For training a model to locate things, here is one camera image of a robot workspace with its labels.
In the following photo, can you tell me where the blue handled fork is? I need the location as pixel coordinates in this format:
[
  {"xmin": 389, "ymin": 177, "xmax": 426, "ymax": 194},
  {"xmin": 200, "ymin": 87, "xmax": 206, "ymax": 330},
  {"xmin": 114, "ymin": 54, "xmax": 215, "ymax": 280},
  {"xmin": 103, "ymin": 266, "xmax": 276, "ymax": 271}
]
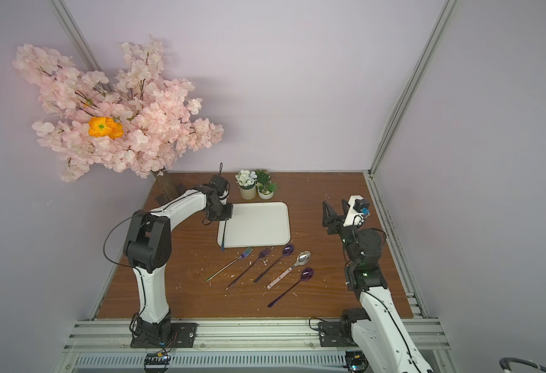
[{"xmin": 220, "ymin": 221, "xmax": 227, "ymax": 252}]

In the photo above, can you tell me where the silver spoon pink handle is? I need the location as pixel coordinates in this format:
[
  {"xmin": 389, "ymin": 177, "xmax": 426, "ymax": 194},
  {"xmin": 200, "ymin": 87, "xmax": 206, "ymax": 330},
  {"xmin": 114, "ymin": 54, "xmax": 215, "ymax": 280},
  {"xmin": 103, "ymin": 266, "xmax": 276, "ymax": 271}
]
[{"xmin": 267, "ymin": 251, "xmax": 312, "ymax": 290}]

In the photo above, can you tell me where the green handled fork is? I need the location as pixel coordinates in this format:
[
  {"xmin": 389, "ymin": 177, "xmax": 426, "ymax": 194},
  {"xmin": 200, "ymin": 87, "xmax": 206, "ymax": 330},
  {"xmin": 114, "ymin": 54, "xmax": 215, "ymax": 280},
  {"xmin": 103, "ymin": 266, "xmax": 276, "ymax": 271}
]
[{"xmin": 205, "ymin": 246, "xmax": 253, "ymax": 282}]

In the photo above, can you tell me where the purple spoon dark handle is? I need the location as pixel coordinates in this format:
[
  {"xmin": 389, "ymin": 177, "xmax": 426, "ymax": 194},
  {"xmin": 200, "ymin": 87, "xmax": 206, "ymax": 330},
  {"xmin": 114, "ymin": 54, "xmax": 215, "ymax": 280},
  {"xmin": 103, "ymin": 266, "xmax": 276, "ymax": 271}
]
[{"xmin": 253, "ymin": 244, "xmax": 294, "ymax": 284}]

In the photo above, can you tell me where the purple plastic spoon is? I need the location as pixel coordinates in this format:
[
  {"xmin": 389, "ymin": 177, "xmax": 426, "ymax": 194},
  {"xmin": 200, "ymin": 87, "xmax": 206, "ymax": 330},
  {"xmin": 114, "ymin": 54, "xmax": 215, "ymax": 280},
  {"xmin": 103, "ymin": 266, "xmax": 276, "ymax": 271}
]
[{"xmin": 268, "ymin": 267, "xmax": 314, "ymax": 308}]

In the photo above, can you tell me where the purple fork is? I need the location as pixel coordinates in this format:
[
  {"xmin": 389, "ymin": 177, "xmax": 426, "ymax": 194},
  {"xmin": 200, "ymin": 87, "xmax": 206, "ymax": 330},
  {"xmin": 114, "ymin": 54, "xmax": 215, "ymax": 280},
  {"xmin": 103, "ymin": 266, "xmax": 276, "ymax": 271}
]
[{"xmin": 226, "ymin": 246, "xmax": 274, "ymax": 290}]

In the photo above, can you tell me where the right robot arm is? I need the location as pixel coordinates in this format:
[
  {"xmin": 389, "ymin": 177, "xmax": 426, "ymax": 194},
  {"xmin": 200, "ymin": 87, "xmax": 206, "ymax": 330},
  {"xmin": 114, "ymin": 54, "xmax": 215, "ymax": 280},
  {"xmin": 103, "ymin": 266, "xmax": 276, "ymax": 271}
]
[{"xmin": 322, "ymin": 195, "xmax": 434, "ymax": 372}]

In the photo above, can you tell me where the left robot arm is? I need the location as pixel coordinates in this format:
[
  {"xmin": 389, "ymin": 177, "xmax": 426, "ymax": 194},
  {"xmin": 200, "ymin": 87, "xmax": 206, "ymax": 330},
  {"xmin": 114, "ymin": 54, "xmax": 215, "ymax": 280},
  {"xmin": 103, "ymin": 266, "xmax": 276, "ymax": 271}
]
[{"xmin": 122, "ymin": 174, "xmax": 234, "ymax": 348}]

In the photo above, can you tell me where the white flower pot plant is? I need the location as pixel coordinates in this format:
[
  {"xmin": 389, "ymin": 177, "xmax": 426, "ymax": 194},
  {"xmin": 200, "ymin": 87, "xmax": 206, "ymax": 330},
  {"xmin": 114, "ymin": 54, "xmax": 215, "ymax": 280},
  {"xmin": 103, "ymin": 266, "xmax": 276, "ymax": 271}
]
[{"xmin": 235, "ymin": 169, "xmax": 257, "ymax": 200}]

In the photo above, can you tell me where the white rectangular tray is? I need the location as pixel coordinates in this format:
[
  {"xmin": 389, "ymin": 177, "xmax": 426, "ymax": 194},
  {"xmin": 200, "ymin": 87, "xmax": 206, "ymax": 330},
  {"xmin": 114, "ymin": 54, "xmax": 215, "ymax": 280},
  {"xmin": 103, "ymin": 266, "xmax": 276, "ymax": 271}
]
[{"xmin": 217, "ymin": 202, "xmax": 291, "ymax": 249}]

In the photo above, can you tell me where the green succulent pot plant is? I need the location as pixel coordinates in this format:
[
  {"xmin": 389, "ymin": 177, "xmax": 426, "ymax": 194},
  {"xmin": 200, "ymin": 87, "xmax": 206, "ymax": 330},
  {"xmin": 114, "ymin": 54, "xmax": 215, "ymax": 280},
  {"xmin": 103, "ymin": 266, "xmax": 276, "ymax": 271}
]
[{"xmin": 255, "ymin": 169, "xmax": 277, "ymax": 200}]

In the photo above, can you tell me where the pink cherry blossom tree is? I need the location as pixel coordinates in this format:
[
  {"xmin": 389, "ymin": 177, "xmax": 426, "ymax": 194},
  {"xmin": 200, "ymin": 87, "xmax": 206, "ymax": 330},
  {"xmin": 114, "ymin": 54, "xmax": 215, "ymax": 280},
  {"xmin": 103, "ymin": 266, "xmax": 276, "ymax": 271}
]
[{"xmin": 12, "ymin": 38, "xmax": 224, "ymax": 182}]

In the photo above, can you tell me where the orange artificial flower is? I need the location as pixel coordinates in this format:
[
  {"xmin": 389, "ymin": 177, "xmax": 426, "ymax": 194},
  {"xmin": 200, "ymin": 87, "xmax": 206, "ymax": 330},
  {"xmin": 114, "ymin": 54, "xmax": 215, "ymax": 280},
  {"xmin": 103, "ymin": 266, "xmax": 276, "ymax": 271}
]
[{"xmin": 88, "ymin": 117, "xmax": 124, "ymax": 139}]

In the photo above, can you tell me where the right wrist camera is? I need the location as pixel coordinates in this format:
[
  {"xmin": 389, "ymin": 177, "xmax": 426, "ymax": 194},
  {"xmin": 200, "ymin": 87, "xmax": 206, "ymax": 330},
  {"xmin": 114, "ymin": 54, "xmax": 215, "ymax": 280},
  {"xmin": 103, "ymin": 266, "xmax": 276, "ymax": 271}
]
[{"xmin": 344, "ymin": 195, "xmax": 370, "ymax": 228}]

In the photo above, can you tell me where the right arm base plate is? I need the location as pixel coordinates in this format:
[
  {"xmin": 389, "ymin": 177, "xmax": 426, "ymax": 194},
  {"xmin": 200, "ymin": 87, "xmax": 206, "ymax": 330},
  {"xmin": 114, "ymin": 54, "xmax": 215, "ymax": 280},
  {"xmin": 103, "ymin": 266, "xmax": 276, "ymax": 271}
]
[{"xmin": 316, "ymin": 321, "xmax": 357, "ymax": 348}]

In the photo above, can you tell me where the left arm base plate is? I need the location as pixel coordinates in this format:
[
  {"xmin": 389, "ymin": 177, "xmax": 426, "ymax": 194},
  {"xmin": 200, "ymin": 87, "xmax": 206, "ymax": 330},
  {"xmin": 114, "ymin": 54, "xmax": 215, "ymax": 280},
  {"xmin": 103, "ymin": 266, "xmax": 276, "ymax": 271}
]
[{"xmin": 130, "ymin": 322, "xmax": 198, "ymax": 349}]

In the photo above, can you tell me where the aluminium rail frame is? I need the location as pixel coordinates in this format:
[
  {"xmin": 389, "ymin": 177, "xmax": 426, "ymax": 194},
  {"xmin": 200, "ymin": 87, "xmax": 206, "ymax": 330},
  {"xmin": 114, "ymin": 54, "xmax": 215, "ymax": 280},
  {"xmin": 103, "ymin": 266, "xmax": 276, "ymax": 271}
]
[{"xmin": 51, "ymin": 291, "xmax": 460, "ymax": 373}]

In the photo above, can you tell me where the black cable corner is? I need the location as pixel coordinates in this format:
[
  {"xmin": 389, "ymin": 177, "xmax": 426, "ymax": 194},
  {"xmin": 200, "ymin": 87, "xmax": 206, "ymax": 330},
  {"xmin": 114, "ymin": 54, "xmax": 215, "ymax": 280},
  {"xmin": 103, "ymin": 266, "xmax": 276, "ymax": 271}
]
[{"xmin": 499, "ymin": 357, "xmax": 546, "ymax": 373}]

